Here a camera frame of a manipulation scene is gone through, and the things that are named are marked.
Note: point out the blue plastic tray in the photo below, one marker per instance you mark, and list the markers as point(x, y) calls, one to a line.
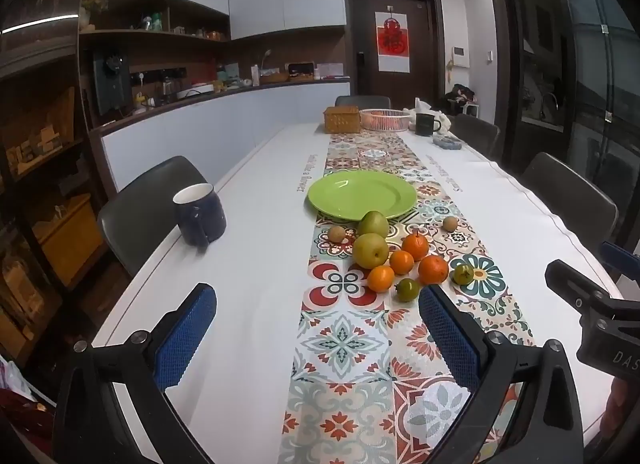
point(446, 142)

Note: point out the mandarin orange with stem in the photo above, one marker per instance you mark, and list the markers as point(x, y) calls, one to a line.
point(415, 246)

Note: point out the brown kiwi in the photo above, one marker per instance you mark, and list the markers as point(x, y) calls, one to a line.
point(450, 223)
point(336, 233)

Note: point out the dark wooden door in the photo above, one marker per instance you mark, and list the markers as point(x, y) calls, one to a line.
point(425, 43)

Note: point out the green pear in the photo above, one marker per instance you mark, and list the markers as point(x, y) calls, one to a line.
point(373, 224)

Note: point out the small green tomato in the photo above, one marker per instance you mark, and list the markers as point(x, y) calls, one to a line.
point(407, 290)
point(463, 274)

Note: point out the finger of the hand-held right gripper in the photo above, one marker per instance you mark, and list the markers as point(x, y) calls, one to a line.
point(622, 256)
point(575, 286)

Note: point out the small mandarin orange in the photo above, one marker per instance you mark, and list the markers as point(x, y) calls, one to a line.
point(401, 262)

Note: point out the white plastic bag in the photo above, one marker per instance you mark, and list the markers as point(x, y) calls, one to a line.
point(422, 106)

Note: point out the white bottle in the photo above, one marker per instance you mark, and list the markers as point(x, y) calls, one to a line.
point(255, 76)

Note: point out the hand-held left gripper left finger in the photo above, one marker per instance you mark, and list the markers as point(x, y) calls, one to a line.
point(187, 334)

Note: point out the oranges inside basket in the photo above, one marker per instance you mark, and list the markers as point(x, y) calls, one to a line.
point(375, 114)

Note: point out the grey dining chair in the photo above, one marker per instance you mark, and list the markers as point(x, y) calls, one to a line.
point(362, 100)
point(475, 131)
point(145, 204)
point(570, 194)

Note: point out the yellow pear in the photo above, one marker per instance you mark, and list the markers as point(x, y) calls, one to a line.
point(371, 250)

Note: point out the stool with dark bag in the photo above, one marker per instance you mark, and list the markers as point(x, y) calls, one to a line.
point(462, 96)

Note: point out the black toaster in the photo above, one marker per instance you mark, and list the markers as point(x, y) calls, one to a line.
point(301, 70)

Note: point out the person's right hand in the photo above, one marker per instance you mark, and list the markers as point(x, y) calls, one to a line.
point(620, 411)

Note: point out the dark green mug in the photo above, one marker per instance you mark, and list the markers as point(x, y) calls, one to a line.
point(426, 124)

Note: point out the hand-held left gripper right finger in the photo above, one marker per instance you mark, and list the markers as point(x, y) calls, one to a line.
point(447, 339)

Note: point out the white intercom panel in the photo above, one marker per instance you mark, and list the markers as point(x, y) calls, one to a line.
point(460, 56)

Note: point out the wicker box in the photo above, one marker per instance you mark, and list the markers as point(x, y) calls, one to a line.
point(341, 121)

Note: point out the navy blue mug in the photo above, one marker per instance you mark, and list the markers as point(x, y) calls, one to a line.
point(200, 216)

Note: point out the patterned table runner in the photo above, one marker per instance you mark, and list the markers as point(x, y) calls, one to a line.
point(345, 344)

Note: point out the white plastic fruit basket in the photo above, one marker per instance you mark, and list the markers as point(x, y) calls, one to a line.
point(385, 122)

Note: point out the yellow flowers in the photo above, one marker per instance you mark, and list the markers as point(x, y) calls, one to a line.
point(95, 3)

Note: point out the green plate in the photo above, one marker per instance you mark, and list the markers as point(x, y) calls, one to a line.
point(362, 194)

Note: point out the glass sliding door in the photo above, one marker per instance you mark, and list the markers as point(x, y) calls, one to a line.
point(600, 93)

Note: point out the black wall appliance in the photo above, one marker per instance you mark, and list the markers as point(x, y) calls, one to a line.
point(111, 86)

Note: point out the red and white door poster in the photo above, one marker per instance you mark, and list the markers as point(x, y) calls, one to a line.
point(393, 43)

